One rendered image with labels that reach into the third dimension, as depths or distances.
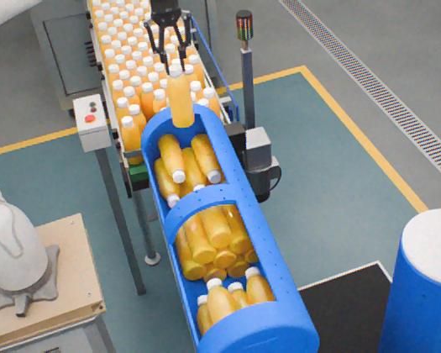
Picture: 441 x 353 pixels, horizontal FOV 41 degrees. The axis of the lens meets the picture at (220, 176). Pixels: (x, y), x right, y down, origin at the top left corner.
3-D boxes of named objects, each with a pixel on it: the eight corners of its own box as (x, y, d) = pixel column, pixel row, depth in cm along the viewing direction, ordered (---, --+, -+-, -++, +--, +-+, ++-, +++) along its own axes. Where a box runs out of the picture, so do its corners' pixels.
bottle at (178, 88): (170, 129, 179) (161, 78, 168) (175, 115, 184) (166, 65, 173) (193, 129, 178) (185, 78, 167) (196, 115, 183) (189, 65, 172)
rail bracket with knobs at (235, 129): (224, 158, 220) (222, 137, 212) (219, 146, 225) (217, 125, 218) (249, 152, 221) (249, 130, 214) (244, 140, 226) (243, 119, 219)
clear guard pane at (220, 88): (243, 192, 268) (236, 107, 235) (201, 97, 324) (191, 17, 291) (244, 192, 268) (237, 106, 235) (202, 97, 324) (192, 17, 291)
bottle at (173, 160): (181, 142, 200) (192, 176, 187) (164, 152, 201) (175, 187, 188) (170, 129, 195) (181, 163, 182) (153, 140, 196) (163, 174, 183)
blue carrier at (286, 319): (212, 408, 146) (196, 349, 126) (149, 177, 208) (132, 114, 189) (320, 374, 149) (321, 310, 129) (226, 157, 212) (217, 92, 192)
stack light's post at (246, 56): (254, 235, 309) (242, 53, 234) (252, 229, 312) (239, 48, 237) (261, 234, 310) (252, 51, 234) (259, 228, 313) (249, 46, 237)
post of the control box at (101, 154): (138, 295, 287) (90, 137, 219) (136, 288, 290) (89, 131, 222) (146, 293, 288) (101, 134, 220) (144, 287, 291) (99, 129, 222)
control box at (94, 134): (84, 152, 213) (77, 130, 206) (79, 120, 227) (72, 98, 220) (112, 146, 214) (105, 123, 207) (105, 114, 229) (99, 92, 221)
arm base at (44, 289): (-11, 324, 156) (-19, 314, 152) (-3, 256, 171) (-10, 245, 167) (57, 313, 157) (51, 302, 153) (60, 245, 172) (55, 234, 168)
